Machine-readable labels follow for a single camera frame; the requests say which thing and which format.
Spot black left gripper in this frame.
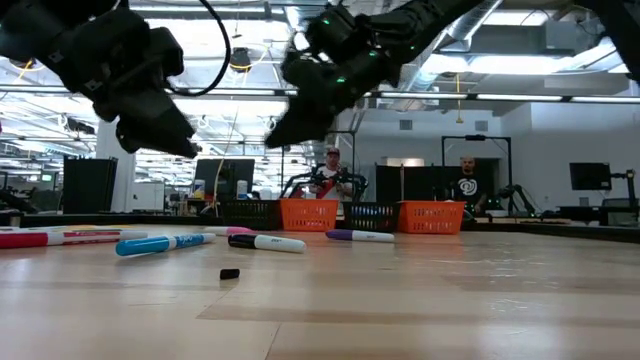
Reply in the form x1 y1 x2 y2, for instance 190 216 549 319
49 9 200 160

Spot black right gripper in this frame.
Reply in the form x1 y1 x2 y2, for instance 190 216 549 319
264 47 401 148

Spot purple cap white marker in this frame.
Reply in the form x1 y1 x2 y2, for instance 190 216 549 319
325 229 396 244

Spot black cap white marker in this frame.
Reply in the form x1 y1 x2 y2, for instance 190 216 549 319
227 233 307 255

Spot pink cap white marker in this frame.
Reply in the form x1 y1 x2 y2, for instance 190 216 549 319
203 225 257 237

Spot red cap white marker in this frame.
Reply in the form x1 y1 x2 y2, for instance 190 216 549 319
0 228 149 250

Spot person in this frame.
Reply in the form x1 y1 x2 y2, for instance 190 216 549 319
308 146 354 200
447 154 489 214

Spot white cabinet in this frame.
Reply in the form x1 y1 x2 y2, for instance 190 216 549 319
132 182 166 212

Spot white square column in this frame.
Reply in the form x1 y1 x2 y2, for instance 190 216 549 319
95 119 139 214

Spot black computer monitor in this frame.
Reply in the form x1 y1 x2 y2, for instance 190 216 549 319
569 162 613 192
194 158 256 202

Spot black partition panel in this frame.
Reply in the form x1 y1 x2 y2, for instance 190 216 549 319
63 157 119 215

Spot orange mesh basket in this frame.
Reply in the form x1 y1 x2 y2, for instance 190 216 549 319
278 198 340 232
394 200 467 235

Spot black ceiling mounted device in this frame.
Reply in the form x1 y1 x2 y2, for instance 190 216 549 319
228 47 254 74

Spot black mesh basket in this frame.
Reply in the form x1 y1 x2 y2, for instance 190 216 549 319
221 200 282 231
341 201 401 233

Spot blue cap white marker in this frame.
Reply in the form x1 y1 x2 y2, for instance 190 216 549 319
114 232 218 258

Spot black ceiling light rail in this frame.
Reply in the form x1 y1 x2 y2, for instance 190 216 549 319
0 84 640 105

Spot yellow hanging cable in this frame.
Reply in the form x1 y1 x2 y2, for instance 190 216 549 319
213 99 241 214

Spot wide black partition wall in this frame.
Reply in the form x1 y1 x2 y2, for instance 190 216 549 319
374 158 501 204

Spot yellow hanging cord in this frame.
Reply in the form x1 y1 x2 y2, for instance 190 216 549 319
453 72 465 125

